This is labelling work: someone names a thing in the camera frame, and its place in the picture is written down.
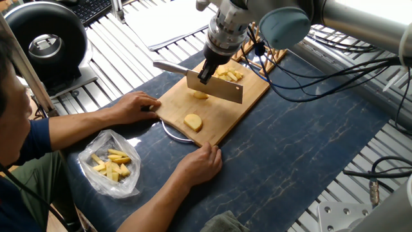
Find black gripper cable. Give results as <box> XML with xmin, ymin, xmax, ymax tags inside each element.
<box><xmin>248</xmin><ymin>29</ymin><xmax>412</xmax><ymax>104</ymax></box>

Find wooden pole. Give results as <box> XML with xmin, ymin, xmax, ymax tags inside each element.
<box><xmin>0</xmin><ymin>13</ymin><xmax>60</xmax><ymax>124</ymax></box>

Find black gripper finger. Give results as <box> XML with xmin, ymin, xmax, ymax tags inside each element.
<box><xmin>196</xmin><ymin>61</ymin><xmax>214</xmax><ymax>84</ymax></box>
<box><xmin>211</xmin><ymin>61</ymin><xmax>226</xmax><ymax>78</ymax></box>

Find white sheet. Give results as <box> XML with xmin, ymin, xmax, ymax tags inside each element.
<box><xmin>124</xmin><ymin>0</ymin><xmax>212</xmax><ymax>52</ymax></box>

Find bamboo cutting board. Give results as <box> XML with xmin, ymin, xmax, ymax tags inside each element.
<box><xmin>156</xmin><ymin>55</ymin><xmax>271</xmax><ymax>148</ymax></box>

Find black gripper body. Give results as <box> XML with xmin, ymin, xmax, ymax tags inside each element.
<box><xmin>205</xmin><ymin>24</ymin><xmax>248</xmax><ymax>65</ymax></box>

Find black round ring lamp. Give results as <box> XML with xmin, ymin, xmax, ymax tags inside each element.
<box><xmin>0</xmin><ymin>2</ymin><xmax>97</xmax><ymax>97</ymax></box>

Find black cable with plug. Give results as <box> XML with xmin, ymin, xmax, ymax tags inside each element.
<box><xmin>342</xmin><ymin>158</ymin><xmax>412</xmax><ymax>197</ymax></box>

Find black keyboard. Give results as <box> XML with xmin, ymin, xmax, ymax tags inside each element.
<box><xmin>61</xmin><ymin>0</ymin><xmax>115</xmax><ymax>28</ymax></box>

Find person's left hand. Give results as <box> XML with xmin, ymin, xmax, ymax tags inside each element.
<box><xmin>106</xmin><ymin>92</ymin><xmax>162</xmax><ymax>126</ymax></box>

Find dark blue marble mat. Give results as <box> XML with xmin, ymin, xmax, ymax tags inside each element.
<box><xmin>61</xmin><ymin>55</ymin><xmax>401</xmax><ymax>232</ymax></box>

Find person's left forearm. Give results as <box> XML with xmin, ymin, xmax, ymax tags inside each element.
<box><xmin>26</xmin><ymin>107</ymin><xmax>118</xmax><ymax>159</ymax></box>

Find person's right forearm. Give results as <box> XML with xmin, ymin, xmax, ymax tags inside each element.
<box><xmin>121</xmin><ymin>180</ymin><xmax>187</xmax><ymax>232</ymax></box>

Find grey-green cloth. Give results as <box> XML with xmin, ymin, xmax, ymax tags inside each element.
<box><xmin>198</xmin><ymin>209</ymin><xmax>250</xmax><ymax>232</ymax></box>

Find olive trousers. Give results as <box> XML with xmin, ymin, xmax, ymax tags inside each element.
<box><xmin>0</xmin><ymin>151</ymin><xmax>88</xmax><ymax>232</ymax></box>

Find plastic bag of potato sticks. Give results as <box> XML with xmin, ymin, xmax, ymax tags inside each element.
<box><xmin>77</xmin><ymin>129</ymin><xmax>141</xmax><ymax>198</ymax></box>

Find metal mounting plate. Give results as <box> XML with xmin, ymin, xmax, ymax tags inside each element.
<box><xmin>315</xmin><ymin>201</ymin><xmax>380</xmax><ymax>232</ymax></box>

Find steel cleaver knife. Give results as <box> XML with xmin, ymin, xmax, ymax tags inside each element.
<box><xmin>153</xmin><ymin>61</ymin><xmax>245</xmax><ymax>105</ymax></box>

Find wooden knife rack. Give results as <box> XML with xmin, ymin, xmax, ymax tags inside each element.
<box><xmin>241</xmin><ymin>26</ymin><xmax>288</xmax><ymax>73</ymax></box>

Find person's right hand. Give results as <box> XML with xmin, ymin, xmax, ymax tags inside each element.
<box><xmin>173</xmin><ymin>143</ymin><xmax>223</xmax><ymax>189</ymax></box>

